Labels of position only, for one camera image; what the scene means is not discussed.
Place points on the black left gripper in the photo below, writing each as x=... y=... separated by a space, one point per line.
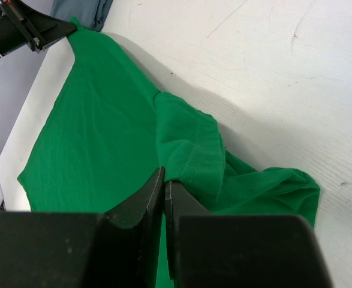
x=21 y=25

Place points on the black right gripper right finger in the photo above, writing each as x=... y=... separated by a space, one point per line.
x=207 y=250

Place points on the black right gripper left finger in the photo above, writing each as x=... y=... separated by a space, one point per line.
x=118 y=248

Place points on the green t shirt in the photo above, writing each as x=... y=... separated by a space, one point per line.
x=109 y=130

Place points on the folded blue t shirt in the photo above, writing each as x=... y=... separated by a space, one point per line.
x=91 y=14

